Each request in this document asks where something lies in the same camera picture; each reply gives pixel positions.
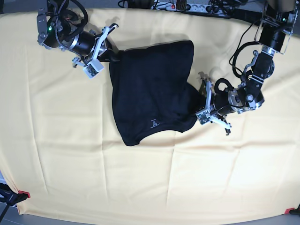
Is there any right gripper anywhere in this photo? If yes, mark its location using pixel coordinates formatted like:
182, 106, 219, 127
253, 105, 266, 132
70, 23, 119, 68

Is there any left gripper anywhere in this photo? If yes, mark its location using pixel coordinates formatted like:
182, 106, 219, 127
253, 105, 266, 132
198, 72, 246, 135

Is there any dark navy T-shirt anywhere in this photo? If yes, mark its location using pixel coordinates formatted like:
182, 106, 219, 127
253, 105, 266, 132
109, 40, 205, 146

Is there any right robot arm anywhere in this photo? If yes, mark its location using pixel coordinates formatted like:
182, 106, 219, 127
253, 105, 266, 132
37, 0, 118, 74

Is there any white power strip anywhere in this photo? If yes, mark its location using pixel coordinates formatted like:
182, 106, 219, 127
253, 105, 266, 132
154, 1, 225, 14

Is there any yellow table cloth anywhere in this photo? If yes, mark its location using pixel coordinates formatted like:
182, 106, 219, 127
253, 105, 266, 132
0, 12, 300, 224

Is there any right red-tipped table clamp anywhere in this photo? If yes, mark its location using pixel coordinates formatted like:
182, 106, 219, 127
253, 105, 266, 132
285, 205, 300, 216

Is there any red-tipped table clamp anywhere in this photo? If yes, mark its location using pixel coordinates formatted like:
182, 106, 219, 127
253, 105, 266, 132
0, 183, 30, 206
285, 205, 300, 216

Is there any left red-tipped table clamp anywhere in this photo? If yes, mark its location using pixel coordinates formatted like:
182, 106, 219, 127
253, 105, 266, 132
0, 183, 30, 206

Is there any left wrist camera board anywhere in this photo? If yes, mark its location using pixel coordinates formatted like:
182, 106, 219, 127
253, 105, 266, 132
195, 109, 215, 125

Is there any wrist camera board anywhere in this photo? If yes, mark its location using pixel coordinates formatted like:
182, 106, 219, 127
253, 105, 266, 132
82, 59, 104, 78
195, 109, 215, 125

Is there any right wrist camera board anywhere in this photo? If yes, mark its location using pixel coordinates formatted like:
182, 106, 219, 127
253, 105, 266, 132
82, 59, 104, 78

